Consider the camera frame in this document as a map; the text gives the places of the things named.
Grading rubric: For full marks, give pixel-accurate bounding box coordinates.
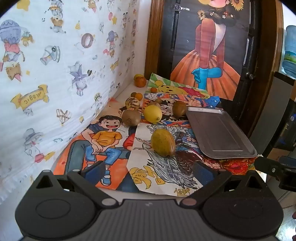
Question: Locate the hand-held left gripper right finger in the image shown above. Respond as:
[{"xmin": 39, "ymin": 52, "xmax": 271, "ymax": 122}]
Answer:
[{"xmin": 179, "ymin": 161, "xmax": 264, "ymax": 208}]

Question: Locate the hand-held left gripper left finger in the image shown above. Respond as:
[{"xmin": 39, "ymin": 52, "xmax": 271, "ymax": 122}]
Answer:
[{"xmin": 35, "ymin": 161, "xmax": 121, "ymax": 208}]

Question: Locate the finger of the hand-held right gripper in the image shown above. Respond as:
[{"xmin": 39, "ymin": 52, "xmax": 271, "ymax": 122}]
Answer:
[{"xmin": 254, "ymin": 156, "xmax": 284, "ymax": 179}]

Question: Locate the metal tray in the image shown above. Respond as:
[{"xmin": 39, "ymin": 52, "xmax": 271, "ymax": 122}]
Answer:
[{"xmin": 186, "ymin": 107, "xmax": 258, "ymax": 159}]

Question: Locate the yellow-green mango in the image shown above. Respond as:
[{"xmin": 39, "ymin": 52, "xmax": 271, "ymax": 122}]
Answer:
[{"xmin": 151, "ymin": 128, "xmax": 176, "ymax": 158}]

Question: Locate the brown kiwi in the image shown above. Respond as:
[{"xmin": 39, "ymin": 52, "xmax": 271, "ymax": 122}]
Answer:
[
  {"xmin": 172, "ymin": 100, "xmax": 187, "ymax": 119},
  {"xmin": 122, "ymin": 109, "xmax": 141, "ymax": 127}
]

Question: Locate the yellow lemon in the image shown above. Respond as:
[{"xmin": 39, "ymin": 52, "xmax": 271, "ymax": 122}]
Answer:
[{"xmin": 143, "ymin": 105, "xmax": 163, "ymax": 124}]

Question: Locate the striped pepino melon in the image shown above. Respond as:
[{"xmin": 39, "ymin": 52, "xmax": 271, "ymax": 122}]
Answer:
[{"xmin": 125, "ymin": 97, "xmax": 141, "ymax": 110}]

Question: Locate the boy cartoon drawing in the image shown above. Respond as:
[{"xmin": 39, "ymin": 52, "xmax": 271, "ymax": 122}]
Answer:
[{"xmin": 53, "ymin": 98, "xmax": 148, "ymax": 193}]

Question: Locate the grey cabinet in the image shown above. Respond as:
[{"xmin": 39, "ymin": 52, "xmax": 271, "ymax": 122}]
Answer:
[{"xmin": 248, "ymin": 71, "xmax": 296, "ymax": 158}]

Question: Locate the yellow bear drawing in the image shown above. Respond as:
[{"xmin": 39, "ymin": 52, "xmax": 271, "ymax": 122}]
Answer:
[{"xmin": 148, "ymin": 72, "xmax": 211, "ymax": 98}]

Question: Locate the printed white cloth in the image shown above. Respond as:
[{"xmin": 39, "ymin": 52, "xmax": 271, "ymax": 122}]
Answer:
[{"xmin": 0, "ymin": 0, "xmax": 141, "ymax": 204}]

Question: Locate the blue water bottle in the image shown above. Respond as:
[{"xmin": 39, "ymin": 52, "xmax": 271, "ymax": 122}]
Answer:
[{"xmin": 282, "ymin": 25, "xmax": 296, "ymax": 78}]

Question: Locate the dark door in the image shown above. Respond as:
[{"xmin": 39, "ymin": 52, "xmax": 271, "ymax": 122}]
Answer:
[{"xmin": 157, "ymin": 0, "xmax": 262, "ymax": 137}]

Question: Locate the wall poster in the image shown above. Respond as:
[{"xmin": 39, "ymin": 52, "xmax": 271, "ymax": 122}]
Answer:
[{"xmin": 170, "ymin": 0, "xmax": 251, "ymax": 101}]

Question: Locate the wooden door frame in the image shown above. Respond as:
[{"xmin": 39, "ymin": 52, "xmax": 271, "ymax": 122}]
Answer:
[{"xmin": 144, "ymin": 0, "xmax": 284, "ymax": 139}]

